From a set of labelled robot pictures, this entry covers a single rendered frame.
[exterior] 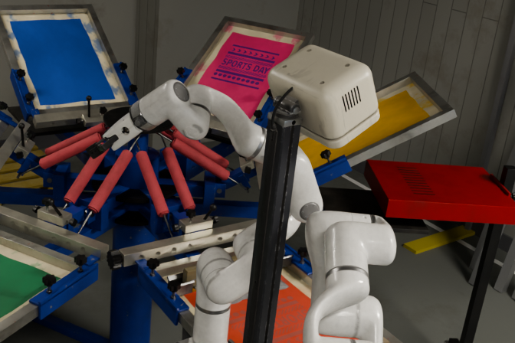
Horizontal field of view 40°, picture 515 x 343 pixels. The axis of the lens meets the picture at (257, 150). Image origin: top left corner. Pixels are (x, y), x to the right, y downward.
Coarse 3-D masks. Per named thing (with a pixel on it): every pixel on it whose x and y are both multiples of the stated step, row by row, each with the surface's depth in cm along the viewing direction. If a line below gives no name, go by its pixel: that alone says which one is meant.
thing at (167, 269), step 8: (232, 248) 276; (192, 256) 267; (160, 264) 260; (168, 264) 260; (176, 264) 261; (184, 264) 262; (192, 264) 265; (160, 272) 257; (168, 272) 259; (176, 272) 261; (296, 272) 269; (304, 280) 265; (184, 312) 233; (184, 320) 231; (192, 320) 230; (192, 328) 226; (384, 328) 237; (384, 336) 232; (392, 336) 233
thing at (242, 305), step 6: (186, 294) 250; (192, 294) 250; (192, 300) 247; (246, 300) 250; (234, 306) 246; (240, 306) 246; (246, 306) 246; (228, 330) 233; (228, 336) 230; (234, 336) 230; (240, 342) 227
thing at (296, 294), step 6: (282, 276) 267; (288, 282) 264; (288, 288) 260; (294, 288) 261; (282, 294) 256; (288, 294) 256; (294, 294) 257; (300, 294) 257; (300, 300) 254; (306, 300) 254; (306, 306) 250; (324, 336) 235; (330, 336) 235; (336, 336) 236; (300, 342) 231
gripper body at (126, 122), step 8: (120, 120) 166; (128, 120) 163; (112, 128) 165; (120, 128) 164; (128, 128) 163; (136, 128) 163; (104, 136) 166; (120, 136) 165; (128, 136) 164; (120, 144) 166
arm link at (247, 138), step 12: (192, 84) 168; (192, 96) 164; (204, 96) 165; (216, 96) 169; (228, 96) 170; (216, 108) 172; (228, 108) 171; (240, 108) 170; (228, 120) 172; (240, 120) 170; (228, 132) 174; (240, 132) 169; (252, 132) 168; (264, 132) 170; (240, 144) 169; (252, 144) 167; (252, 156) 170
